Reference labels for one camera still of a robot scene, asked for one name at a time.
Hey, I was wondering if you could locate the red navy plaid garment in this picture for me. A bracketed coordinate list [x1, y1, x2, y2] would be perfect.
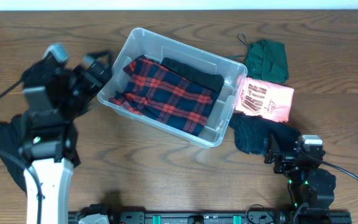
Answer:
[109, 55, 218, 136]

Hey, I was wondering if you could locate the black t-shirt with tag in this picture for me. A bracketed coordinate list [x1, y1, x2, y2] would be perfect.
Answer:
[0, 114, 80, 192]

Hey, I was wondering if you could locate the clear plastic storage bin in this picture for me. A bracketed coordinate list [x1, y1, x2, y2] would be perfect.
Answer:
[97, 27, 247, 149]

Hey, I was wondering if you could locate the dark green garment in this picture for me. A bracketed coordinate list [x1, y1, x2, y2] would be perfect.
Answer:
[227, 32, 290, 84]

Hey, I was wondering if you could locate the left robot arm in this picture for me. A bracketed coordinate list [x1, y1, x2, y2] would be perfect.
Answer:
[19, 45, 113, 223]

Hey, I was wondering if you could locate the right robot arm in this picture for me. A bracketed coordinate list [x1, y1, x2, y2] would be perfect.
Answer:
[264, 134, 336, 210]

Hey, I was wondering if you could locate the black ribbed folded garment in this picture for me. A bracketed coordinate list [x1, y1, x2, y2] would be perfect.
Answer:
[229, 113, 301, 156]

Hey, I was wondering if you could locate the coral printed t-shirt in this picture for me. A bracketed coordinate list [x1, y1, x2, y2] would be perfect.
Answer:
[235, 77, 294, 123]

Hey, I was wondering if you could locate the black mounting rail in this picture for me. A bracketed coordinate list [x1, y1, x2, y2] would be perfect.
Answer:
[68, 205, 352, 224]

